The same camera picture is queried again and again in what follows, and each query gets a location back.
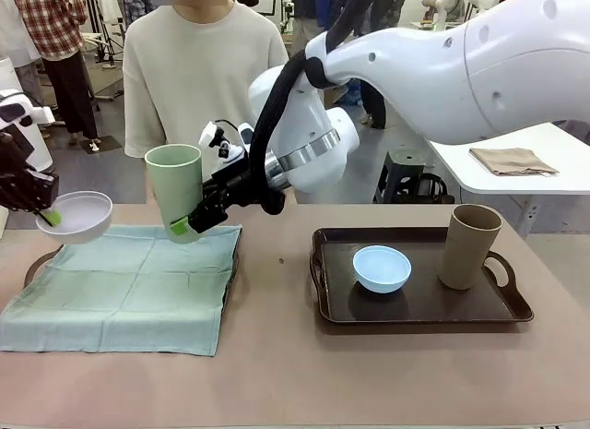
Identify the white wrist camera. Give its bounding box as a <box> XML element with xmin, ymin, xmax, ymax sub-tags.
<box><xmin>0</xmin><ymin>89</ymin><xmax>55</xmax><ymax>128</ymax></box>
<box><xmin>197</xmin><ymin>119</ymin><xmax>245</xmax><ymax>163</ymax></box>

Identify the white bowl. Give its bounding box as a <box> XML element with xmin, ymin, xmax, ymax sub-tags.
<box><xmin>35</xmin><ymin>191</ymin><xmax>114</xmax><ymax>245</ymax></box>

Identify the person in red plaid shirt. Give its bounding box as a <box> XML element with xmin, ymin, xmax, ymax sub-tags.
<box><xmin>11</xmin><ymin>0</ymin><xmax>101</xmax><ymax>147</ymax></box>

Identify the light blue bowl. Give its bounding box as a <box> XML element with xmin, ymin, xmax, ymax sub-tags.
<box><xmin>352</xmin><ymin>245</ymin><xmax>412</xmax><ymax>294</ymax></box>

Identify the dark tray with handles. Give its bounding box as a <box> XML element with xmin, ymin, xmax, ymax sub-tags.
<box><xmin>309</xmin><ymin>225</ymin><xmax>535</xmax><ymax>325</ymax></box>
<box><xmin>22</xmin><ymin>244</ymin><xmax>243</xmax><ymax>310</ymax></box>

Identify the brown tall cup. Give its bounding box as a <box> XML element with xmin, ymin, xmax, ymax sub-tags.
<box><xmin>437</xmin><ymin>204</ymin><xmax>503</xmax><ymax>291</ymax></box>

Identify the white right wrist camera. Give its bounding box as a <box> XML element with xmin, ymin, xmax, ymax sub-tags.
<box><xmin>197</xmin><ymin>119</ymin><xmax>245</xmax><ymax>163</ymax></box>

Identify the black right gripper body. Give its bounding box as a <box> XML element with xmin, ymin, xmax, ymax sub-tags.
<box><xmin>201</xmin><ymin>169</ymin><xmax>269</xmax><ymax>209</ymax></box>

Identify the beige cloth mat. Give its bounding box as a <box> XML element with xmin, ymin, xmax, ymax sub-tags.
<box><xmin>468</xmin><ymin>147</ymin><xmax>561</xmax><ymax>178</ymax></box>

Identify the dark green stool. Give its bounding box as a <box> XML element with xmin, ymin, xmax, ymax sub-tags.
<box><xmin>372</xmin><ymin>149</ymin><xmax>430</xmax><ymax>204</ymax></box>

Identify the light green cloth mat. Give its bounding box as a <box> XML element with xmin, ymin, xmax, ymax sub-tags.
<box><xmin>0</xmin><ymin>223</ymin><xmax>244</xmax><ymax>358</ymax></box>

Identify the black bag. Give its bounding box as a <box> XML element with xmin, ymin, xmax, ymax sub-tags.
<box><xmin>414</xmin><ymin>173</ymin><xmax>455</xmax><ymax>204</ymax></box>

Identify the light green tall cup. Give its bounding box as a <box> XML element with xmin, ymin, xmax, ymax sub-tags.
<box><xmin>144</xmin><ymin>144</ymin><xmax>204</xmax><ymax>244</ymax></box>

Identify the person in blue plaid shirt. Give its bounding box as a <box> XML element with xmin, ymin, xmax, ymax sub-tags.
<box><xmin>120</xmin><ymin>0</ymin><xmax>158</xmax><ymax>29</ymax></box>

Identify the person in cream T-shirt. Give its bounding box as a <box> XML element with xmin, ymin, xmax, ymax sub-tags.
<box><xmin>123</xmin><ymin>0</ymin><xmax>290</xmax><ymax>204</ymax></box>

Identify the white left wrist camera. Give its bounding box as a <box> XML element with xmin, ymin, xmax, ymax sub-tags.
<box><xmin>0</xmin><ymin>89</ymin><xmax>55</xmax><ymax>128</ymax></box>

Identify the person in khaki trousers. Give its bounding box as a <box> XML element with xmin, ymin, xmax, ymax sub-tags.
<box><xmin>290</xmin><ymin>0</ymin><xmax>326</xmax><ymax>59</ymax></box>

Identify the black cable sleeve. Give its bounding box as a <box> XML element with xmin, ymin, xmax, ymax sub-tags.
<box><xmin>248</xmin><ymin>0</ymin><xmax>370</xmax><ymax>217</ymax></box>

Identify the black tripod stand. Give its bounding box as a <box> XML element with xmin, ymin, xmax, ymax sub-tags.
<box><xmin>89</xmin><ymin>0</ymin><xmax>126</xmax><ymax>101</ymax></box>

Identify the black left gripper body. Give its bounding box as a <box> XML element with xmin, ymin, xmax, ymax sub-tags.
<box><xmin>0</xmin><ymin>124</ymin><xmax>61</xmax><ymax>214</ymax></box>

